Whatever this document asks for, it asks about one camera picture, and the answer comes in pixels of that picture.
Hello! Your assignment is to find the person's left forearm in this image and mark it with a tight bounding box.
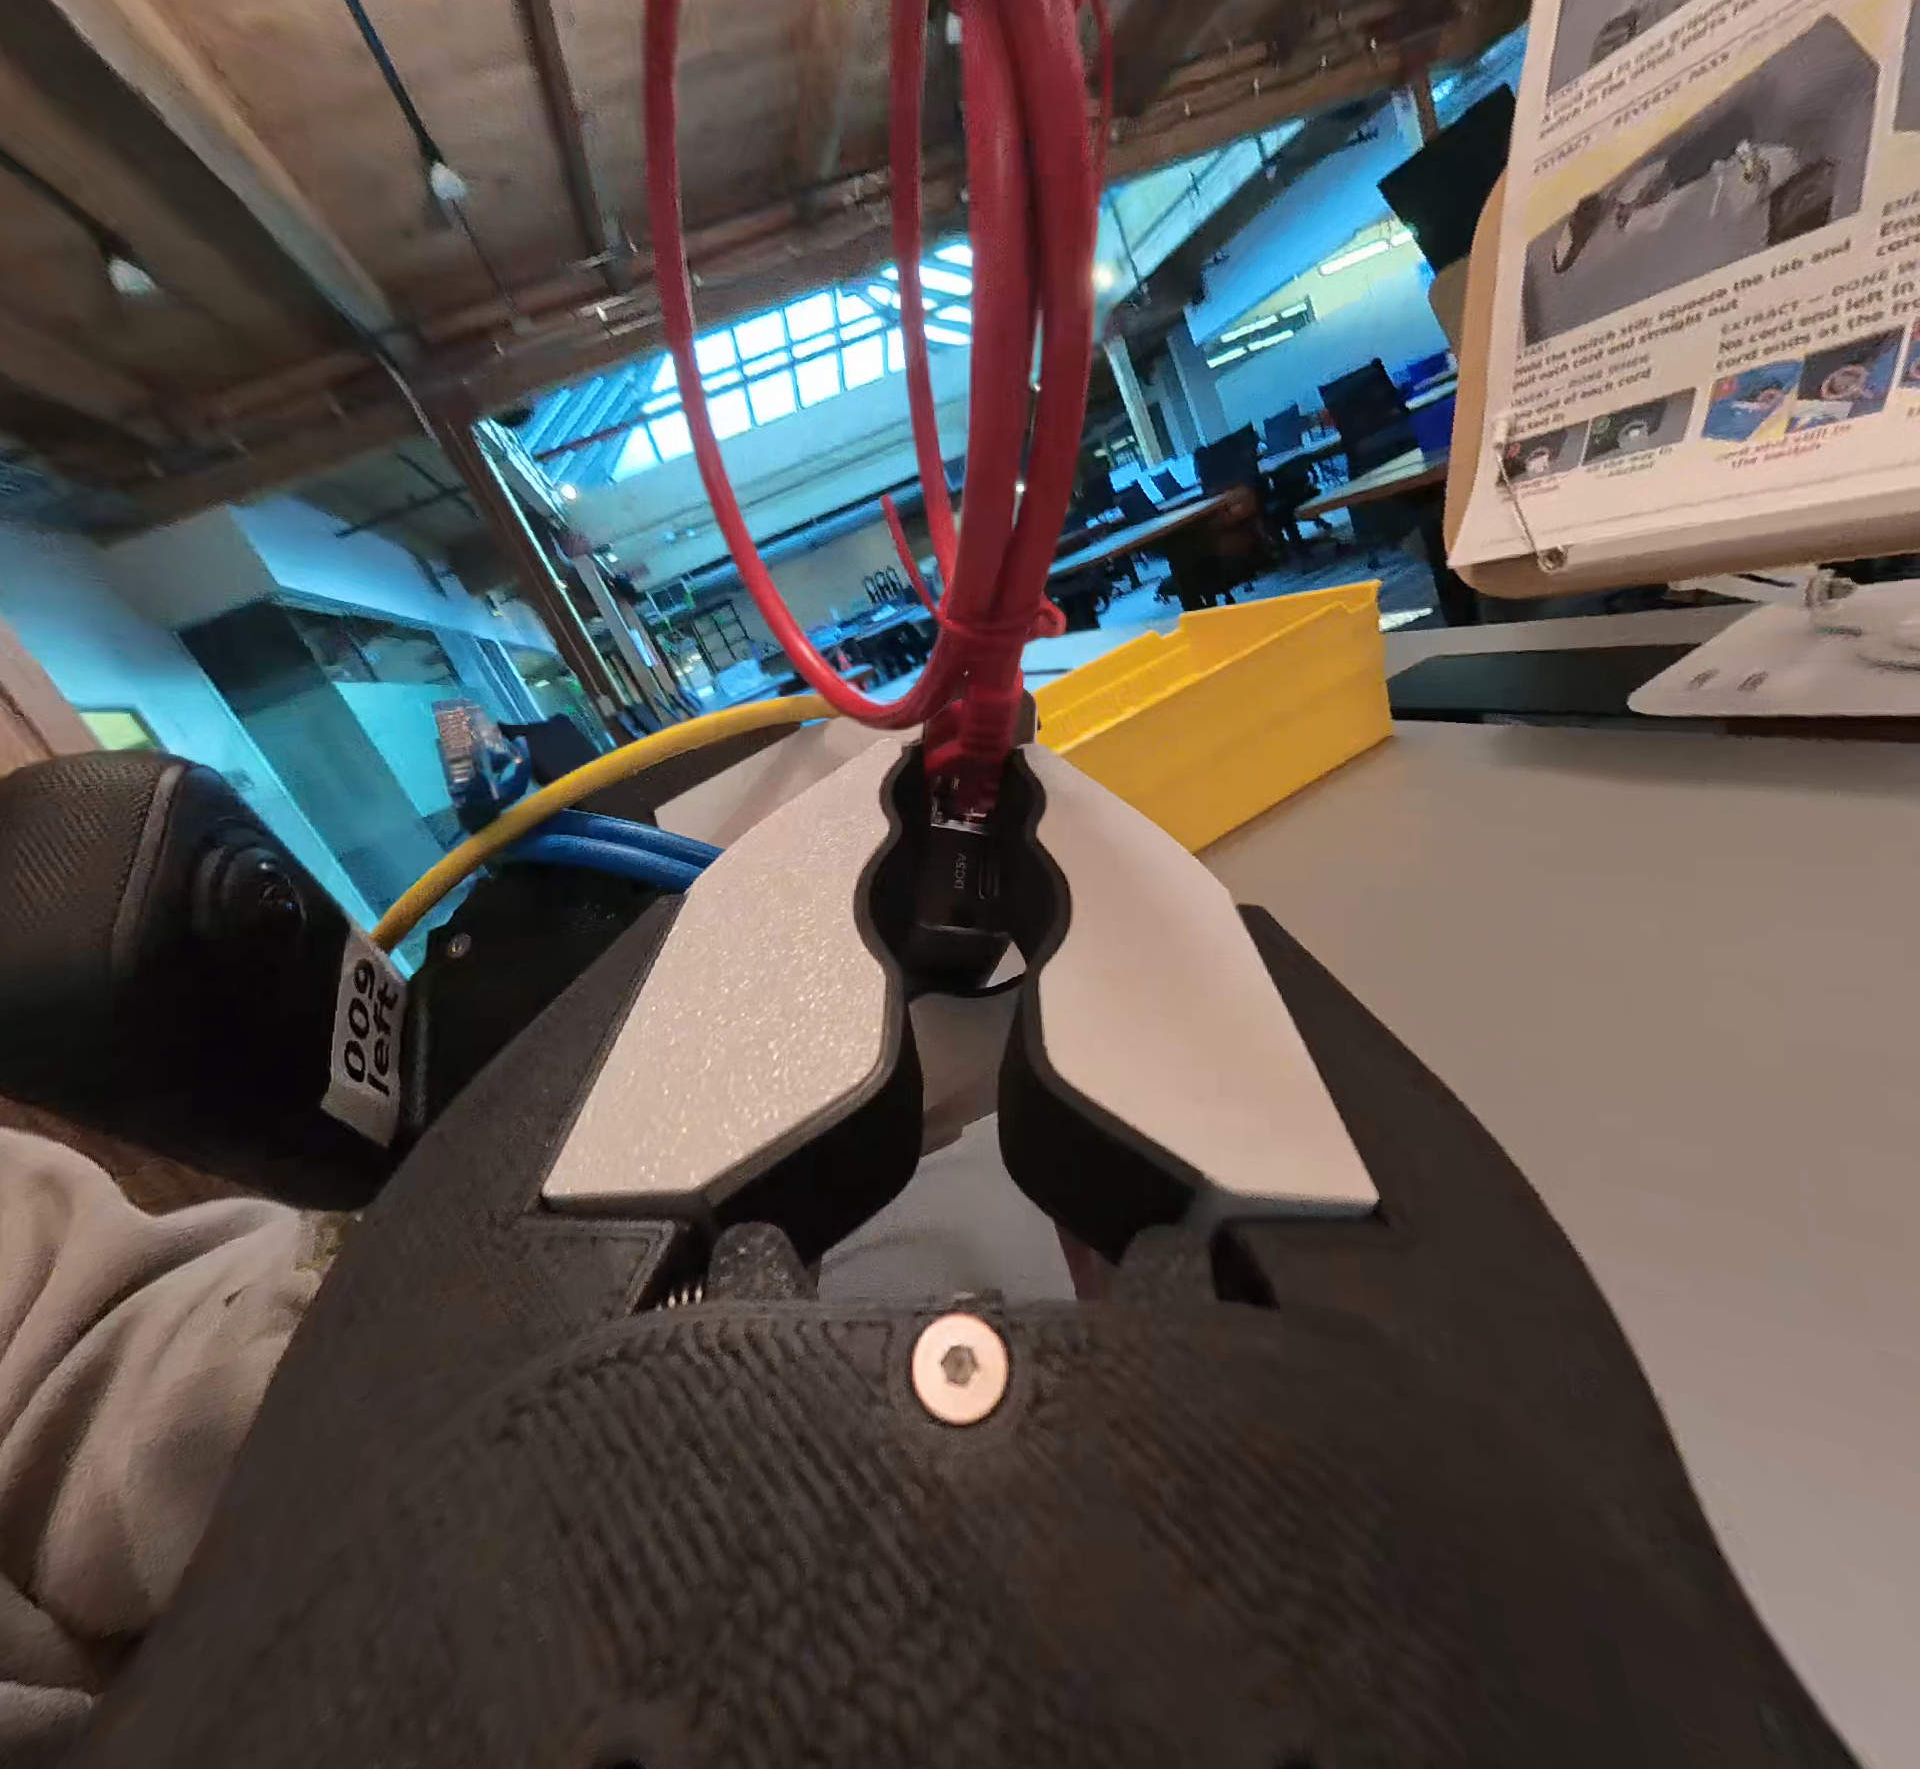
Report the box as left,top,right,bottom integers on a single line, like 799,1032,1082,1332
0,1132,327,1714

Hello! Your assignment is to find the yellow plastic bin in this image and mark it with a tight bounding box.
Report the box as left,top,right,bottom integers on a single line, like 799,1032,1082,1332
1034,579,1395,854

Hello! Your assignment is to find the group of black office chairs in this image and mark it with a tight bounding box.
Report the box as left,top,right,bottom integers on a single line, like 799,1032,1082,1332
1052,355,1468,618

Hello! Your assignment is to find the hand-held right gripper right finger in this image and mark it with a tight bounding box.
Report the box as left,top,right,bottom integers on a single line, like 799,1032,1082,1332
996,742,1383,1269

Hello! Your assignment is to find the white stand base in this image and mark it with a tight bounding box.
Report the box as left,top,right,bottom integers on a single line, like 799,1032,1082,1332
1627,579,1920,724

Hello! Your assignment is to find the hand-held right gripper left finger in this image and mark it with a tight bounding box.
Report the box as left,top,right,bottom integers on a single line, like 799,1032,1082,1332
544,736,925,1261

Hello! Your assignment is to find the printed instruction sheet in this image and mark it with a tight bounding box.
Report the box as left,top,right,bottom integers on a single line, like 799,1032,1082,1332
1446,0,1920,575

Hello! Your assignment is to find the group of wooden office desks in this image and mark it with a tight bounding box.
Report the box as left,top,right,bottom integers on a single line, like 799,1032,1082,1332
809,439,1462,696

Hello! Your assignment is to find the yellow ethernet cable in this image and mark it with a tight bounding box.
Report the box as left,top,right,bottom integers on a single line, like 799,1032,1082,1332
370,693,844,956

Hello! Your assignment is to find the black display screen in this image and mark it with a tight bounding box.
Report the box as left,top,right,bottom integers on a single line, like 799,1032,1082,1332
1379,81,1521,282

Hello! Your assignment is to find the black ethernet splitter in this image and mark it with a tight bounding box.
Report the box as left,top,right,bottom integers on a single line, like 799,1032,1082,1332
898,802,1040,1002

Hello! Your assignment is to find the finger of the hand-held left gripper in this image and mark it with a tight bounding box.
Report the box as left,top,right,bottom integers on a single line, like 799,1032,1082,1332
651,714,902,848

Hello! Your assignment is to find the red ethernet cable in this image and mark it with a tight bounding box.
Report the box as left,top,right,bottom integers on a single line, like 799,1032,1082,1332
644,0,1118,812

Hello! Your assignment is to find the blue ethernet cable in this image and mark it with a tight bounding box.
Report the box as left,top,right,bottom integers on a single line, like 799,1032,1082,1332
435,700,726,897

